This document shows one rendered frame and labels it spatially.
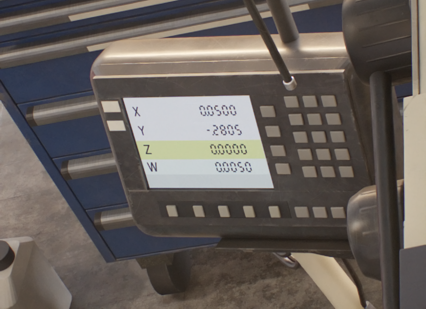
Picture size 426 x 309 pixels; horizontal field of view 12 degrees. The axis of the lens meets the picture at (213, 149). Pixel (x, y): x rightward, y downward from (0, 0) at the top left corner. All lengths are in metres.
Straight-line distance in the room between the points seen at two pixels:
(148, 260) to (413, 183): 2.54
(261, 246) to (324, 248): 0.08
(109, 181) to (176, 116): 1.29
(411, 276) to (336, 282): 1.28
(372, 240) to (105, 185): 2.14
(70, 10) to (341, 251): 1.05
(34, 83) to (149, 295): 0.63
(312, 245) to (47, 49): 1.08
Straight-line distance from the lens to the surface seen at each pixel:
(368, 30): 1.41
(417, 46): 1.34
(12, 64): 3.33
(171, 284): 3.77
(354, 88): 2.17
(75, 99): 3.40
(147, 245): 3.68
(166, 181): 2.33
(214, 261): 3.86
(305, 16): 3.21
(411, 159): 1.24
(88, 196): 3.59
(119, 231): 3.66
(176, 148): 2.29
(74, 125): 3.46
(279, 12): 2.19
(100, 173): 3.50
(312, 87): 2.18
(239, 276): 3.81
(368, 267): 1.45
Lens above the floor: 2.75
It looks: 43 degrees down
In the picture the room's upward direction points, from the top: 29 degrees counter-clockwise
